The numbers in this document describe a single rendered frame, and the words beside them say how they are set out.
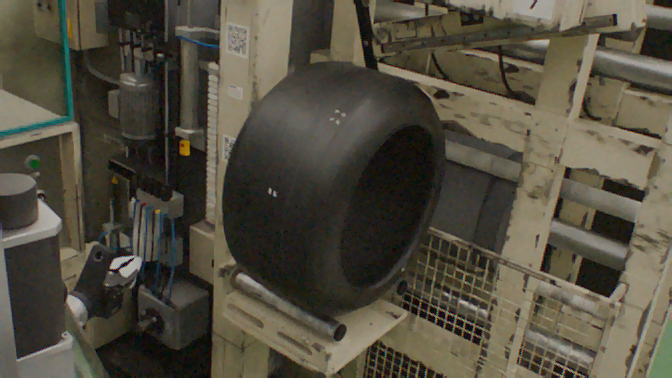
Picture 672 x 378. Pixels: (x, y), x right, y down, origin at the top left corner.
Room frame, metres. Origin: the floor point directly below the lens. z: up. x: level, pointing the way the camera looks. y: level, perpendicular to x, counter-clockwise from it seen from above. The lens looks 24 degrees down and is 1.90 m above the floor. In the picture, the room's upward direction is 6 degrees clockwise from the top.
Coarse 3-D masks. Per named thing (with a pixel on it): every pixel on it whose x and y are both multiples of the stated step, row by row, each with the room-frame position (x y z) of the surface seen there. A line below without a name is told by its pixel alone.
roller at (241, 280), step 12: (240, 276) 1.55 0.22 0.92; (252, 288) 1.51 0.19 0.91; (264, 288) 1.50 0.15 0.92; (264, 300) 1.49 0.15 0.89; (276, 300) 1.47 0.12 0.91; (288, 300) 1.46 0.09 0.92; (288, 312) 1.44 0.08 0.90; (300, 312) 1.42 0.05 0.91; (312, 312) 1.42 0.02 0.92; (312, 324) 1.40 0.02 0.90; (324, 324) 1.38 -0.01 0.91; (336, 324) 1.38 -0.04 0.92; (336, 336) 1.36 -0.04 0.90
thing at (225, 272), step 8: (224, 264) 1.55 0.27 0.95; (232, 264) 1.56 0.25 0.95; (216, 272) 1.53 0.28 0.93; (224, 272) 1.53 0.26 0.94; (232, 272) 1.55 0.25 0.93; (216, 280) 1.53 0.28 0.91; (224, 280) 1.53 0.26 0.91; (232, 280) 1.55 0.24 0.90; (216, 288) 1.53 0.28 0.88; (224, 288) 1.53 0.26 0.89; (232, 288) 1.55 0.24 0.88; (216, 296) 1.53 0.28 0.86; (224, 296) 1.53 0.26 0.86
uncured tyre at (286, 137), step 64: (320, 64) 1.60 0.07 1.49; (256, 128) 1.42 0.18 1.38; (320, 128) 1.37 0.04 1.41; (384, 128) 1.42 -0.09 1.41; (256, 192) 1.34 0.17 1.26; (320, 192) 1.29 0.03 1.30; (384, 192) 1.80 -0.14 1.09; (256, 256) 1.34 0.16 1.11; (320, 256) 1.27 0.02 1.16; (384, 256) 1.66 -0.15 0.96
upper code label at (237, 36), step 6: (228, 24) 1.68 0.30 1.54; (234, 24) 1.67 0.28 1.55; (228, 30) 1.68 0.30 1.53; (234, 30) 1.67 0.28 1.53; (240, 30) 1.66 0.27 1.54; (246, 30) 1.65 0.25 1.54; (228, 36) 1.68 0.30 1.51; (234, 36) 1.67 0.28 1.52; (240, 36) 1.66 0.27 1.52; (246, 36) 1.65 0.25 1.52; (228, 42) 1.68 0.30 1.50; (234, 42) 1.67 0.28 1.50; (240, 42) 1.66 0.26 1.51; (246, 42) 1.65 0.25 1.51; (228, 48) 1.68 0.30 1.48; (234, 48) 1.67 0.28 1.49; (240, 48) 1.66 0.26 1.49; (246, 48) 1.65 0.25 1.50; (234, 54) 1.67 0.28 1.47; (240, 54) 1.66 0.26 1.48; (246, 54) 1.65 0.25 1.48
